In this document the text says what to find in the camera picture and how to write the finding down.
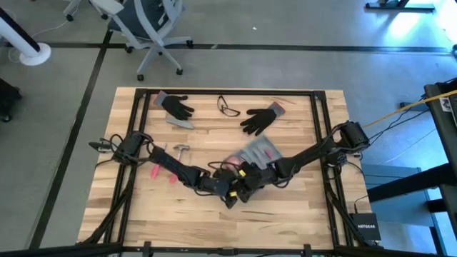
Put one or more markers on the grey plastic tool case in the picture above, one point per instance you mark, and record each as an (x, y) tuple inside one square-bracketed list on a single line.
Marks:
[(257, 151)]

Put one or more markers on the black safety glasses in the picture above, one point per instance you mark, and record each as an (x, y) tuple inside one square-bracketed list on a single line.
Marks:
[(232, 111)]

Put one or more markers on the black glove grey red cuff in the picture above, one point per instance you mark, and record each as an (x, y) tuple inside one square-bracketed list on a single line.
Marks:
[(176, 106), (260, 119)]

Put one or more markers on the black wheeled base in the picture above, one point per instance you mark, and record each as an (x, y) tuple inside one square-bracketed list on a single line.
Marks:
[(7, 100)]

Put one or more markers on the white pole round base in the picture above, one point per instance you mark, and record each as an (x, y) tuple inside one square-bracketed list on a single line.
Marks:
[(21, 39)]

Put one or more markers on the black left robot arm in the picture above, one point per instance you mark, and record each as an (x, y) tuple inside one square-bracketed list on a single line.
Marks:
[(171, 164)]

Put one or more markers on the black Netgear switch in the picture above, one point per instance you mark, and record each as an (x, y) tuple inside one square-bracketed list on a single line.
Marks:
[(366, 226)]

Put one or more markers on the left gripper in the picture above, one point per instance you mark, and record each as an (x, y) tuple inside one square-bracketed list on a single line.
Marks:
[(218, 185)]

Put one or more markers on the black stand base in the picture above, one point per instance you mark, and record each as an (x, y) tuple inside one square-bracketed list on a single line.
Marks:
[(400, 5)]

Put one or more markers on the black table rig frame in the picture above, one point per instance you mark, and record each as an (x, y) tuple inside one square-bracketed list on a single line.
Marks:
[(250, 92)]

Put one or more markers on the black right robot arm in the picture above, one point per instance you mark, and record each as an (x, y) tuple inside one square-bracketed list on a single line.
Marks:
[(307, 155)]

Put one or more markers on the grey utility knife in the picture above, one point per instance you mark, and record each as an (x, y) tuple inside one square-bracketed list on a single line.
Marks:
[(180, 123)]

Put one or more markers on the grey mesh office chair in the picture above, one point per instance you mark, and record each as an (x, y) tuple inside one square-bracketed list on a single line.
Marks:
[(143, 18)]

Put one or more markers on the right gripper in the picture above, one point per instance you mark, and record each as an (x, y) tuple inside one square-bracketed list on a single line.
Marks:
[(260, 176)]

